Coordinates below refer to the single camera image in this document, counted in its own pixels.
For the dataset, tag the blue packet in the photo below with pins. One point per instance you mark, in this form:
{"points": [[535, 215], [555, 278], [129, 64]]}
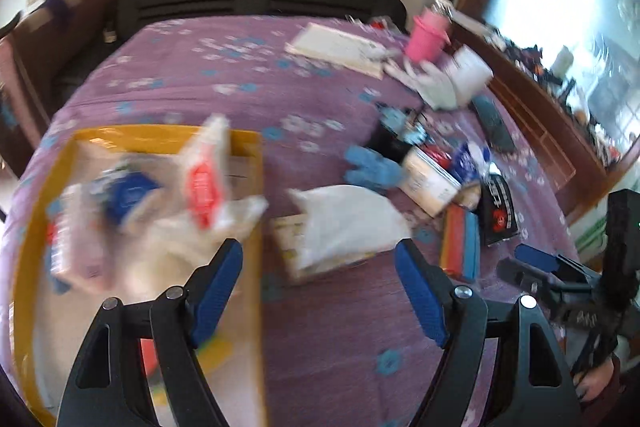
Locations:
{"points": [[132, 197]]}

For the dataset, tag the pink knit-covered bottle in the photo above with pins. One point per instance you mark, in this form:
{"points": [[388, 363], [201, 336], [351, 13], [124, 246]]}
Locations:
{"points": [[425, 37]]}

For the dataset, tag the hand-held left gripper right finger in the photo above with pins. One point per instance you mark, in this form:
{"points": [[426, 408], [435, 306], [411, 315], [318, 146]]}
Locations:
{"points": [[420, 292]]}

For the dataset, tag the white work glove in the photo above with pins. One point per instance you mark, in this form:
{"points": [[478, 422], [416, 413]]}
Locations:
{"points": [[427, 82]]}

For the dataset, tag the brown armchair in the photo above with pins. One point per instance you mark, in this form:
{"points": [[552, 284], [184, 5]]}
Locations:
{"points": [[60, 37]]}

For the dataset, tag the plain white plastic bag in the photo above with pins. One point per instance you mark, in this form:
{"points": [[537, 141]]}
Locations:
{"points": [[165, 247], [350, 222]]}

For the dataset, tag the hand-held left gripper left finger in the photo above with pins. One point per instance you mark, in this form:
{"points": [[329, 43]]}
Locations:
{"points": [[220, 287]]}

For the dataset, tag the pink tissue pack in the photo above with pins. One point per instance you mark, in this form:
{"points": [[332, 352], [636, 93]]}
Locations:
{"points": [[80, 252]]}

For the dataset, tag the beige paper packet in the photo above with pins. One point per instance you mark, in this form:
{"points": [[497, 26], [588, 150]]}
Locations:
{"points": [[290, 239]]}

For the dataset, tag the black smartphone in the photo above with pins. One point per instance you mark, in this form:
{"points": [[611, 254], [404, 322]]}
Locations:
{"points": [[492, 122]]}

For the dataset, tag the black packet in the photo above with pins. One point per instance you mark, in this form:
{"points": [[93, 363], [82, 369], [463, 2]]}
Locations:
{"points": [[497, 212]]}

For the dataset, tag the purple floral tablecloth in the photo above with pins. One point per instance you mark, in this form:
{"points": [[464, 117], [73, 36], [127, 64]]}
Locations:
{"points": [[310, 107]]}

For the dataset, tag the blue and white plastic bag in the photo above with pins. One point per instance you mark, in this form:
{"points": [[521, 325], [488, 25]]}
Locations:
{"points": [[470, 162]]}

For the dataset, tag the black cylindrical container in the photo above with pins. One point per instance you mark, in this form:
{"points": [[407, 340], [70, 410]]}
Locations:
{"points": [[392, 139]]}

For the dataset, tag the yellow cardboard box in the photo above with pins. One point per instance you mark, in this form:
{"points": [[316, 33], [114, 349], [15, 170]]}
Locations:
{"points": [[125, 132]]}

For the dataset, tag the wooden side cabinet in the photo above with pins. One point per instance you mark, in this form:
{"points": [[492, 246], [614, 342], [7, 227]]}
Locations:
{"points": [[540, 107]]}

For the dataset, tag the red and blue pack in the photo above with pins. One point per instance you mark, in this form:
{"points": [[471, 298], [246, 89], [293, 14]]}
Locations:
{"points": [[460, 247]]}

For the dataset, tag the pile of dark clutter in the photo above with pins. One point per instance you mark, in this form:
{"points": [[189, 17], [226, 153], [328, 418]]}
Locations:
{"points": [[525, 52]]}

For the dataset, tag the person's right hand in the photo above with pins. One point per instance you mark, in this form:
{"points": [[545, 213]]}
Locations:
{"points": [[595, 382]]}

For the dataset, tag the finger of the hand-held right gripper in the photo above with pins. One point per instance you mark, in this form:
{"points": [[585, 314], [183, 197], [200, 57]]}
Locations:
{"points": [[537, 255], [515, 272]]}

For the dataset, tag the purple cloth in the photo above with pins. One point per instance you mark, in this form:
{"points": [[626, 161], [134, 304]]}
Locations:
{"points": [[57, 4]]}

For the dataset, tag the stack of white papers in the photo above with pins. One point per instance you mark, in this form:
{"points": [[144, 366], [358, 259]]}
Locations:
{"points": [[335, 47]]}

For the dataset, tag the white red-print plastic bag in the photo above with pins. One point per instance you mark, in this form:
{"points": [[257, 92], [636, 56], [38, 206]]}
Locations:
{"points": [[202, 187]]}

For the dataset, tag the white paper packet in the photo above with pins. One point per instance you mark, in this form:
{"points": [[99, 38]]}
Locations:
{"points": [[470, 72]]}

